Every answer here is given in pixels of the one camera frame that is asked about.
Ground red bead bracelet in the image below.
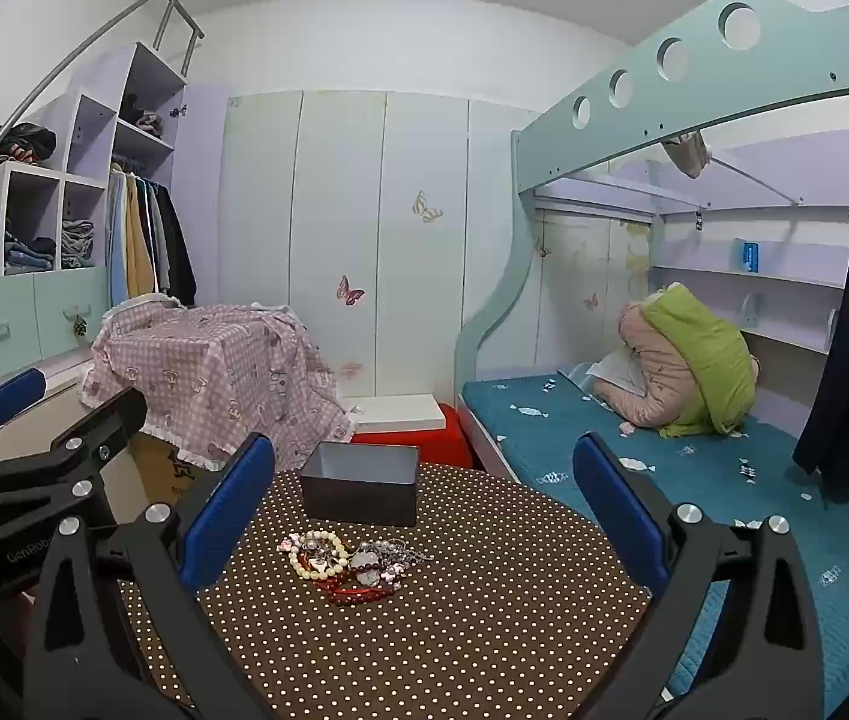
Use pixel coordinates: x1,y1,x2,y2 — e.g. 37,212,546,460
310,568,399,605

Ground lilac wall shelf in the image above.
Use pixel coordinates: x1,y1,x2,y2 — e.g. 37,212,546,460
649,262,845,353

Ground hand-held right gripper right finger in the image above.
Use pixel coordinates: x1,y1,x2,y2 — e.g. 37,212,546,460
571,432,824,720

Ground teal bunk bed frame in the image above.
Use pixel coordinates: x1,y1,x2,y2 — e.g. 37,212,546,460
454,0,849,473

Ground teal drawer cabinet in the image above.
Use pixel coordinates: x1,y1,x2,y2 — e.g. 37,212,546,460
0,266,114,398

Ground white flat box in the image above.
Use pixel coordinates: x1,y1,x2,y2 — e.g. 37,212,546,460
341,394,446,432

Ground white wardrobe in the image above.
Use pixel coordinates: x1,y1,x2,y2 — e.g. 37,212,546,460
169,82,538,402

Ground brown dotted tablecloth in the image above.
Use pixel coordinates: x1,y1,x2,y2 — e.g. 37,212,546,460
118,461,654,720

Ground white cubby shelf unit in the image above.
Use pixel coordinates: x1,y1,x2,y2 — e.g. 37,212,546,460
0,41,189,278

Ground folded grey clothes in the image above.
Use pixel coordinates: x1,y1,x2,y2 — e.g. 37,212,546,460
60,217,97,269

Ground teal printed mattress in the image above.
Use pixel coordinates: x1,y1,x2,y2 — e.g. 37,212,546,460
461,375,849,720

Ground pile of dark clothes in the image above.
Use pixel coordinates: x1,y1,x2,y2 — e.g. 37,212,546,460
0,122,58,170

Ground pink checked cloth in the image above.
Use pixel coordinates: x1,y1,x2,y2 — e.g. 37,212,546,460
79,294,356,472

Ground folded blue jeans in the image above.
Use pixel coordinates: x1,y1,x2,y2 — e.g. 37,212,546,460
4,232,58,275

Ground cardboard box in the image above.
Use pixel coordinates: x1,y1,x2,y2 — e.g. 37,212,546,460
130,431,208,511

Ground white pillow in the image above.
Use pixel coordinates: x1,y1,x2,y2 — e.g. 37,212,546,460
585,349,650,395

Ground grey cloth on rail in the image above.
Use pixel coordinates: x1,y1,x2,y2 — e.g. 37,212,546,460
660,127,712,179

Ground pale green bead bracelet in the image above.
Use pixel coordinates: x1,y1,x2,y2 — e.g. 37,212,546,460
289,530,354,580

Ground metal handrail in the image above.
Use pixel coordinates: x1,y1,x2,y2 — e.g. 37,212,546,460
0,0,205,212

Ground row of hanging clothes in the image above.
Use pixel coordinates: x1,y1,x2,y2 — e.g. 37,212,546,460
105,161,199,308

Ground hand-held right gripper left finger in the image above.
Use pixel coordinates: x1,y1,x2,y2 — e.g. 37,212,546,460
23,431,279,720

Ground pink and green duvet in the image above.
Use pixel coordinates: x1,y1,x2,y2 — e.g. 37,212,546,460
593,281,763,440

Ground red stool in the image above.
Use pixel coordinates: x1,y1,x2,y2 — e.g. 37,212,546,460
353,403,474,470

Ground dark clothes in cubby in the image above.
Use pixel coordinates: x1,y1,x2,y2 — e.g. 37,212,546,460
120,94,170,137

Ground silver chain bundle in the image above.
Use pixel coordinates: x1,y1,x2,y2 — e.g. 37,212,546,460
353,538,433,567

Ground dark grey box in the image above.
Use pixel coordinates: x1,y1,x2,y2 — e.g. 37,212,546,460
299,441,421,527

